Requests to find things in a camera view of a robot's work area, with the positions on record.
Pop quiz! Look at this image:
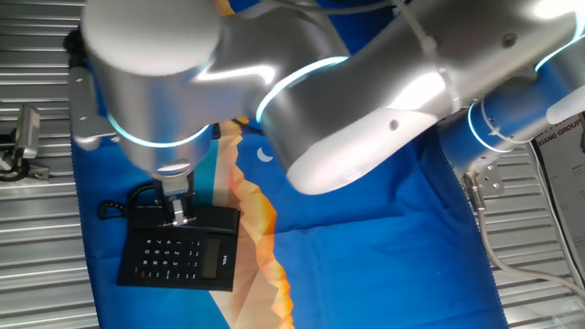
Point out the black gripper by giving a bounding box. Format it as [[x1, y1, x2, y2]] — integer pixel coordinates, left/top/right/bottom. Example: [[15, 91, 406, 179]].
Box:
[[154, 177, 197, 228]]

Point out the black telephone handset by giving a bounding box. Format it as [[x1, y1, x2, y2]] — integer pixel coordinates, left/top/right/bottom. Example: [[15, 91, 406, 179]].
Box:
[[127, 205, 241, 236]]

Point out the black phone cord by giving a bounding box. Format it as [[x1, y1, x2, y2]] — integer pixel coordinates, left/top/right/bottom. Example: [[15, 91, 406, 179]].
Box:
[[97, 181, 159, 221]]

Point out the black telephone base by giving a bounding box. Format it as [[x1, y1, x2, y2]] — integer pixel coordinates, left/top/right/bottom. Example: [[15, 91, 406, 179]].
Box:
[[116, 205, 242, 292]]

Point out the white ribbed device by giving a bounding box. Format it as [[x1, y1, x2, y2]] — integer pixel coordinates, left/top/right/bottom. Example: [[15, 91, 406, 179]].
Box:
[[15, 103, 41, 160]]

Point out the blue printed tablecloth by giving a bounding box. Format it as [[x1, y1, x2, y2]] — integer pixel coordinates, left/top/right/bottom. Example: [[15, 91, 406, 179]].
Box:
[[68, 0, 511, 329]]

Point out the wide white zip tie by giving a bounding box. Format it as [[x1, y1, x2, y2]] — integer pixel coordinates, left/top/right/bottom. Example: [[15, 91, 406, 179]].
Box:
[[391, 0, 463, 116]]

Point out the grey base conduit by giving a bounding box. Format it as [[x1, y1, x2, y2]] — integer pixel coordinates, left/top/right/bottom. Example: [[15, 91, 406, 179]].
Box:
[[461, 171, 585, 299]]

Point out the thin white zip tie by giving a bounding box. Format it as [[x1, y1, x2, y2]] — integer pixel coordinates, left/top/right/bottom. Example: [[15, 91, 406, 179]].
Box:
[[478, 97, 534, 143]]

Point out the white red printed box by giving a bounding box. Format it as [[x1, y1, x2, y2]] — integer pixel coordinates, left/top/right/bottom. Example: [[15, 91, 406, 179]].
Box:
[[532, 112, 585, 280]]

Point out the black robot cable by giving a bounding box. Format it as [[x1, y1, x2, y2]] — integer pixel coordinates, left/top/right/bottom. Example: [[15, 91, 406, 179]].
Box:
[[231, 117, 267, 137]]

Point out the grey cable holder arm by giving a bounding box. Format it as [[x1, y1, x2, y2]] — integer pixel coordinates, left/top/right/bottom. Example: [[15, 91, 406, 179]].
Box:
[[68, 66, 118, 153]]

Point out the metal clamp bracket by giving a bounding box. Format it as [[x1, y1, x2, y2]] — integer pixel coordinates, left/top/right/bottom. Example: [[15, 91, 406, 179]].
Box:
[[0, 132, 50, 183]]

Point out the black round cable knob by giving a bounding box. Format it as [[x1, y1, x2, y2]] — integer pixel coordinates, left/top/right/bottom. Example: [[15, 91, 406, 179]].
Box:
[[62, 29, 89, 69]]

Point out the thin white cable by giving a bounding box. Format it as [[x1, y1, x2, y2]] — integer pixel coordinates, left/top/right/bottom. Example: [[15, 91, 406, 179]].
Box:
[[528, 141, 585, 287]]

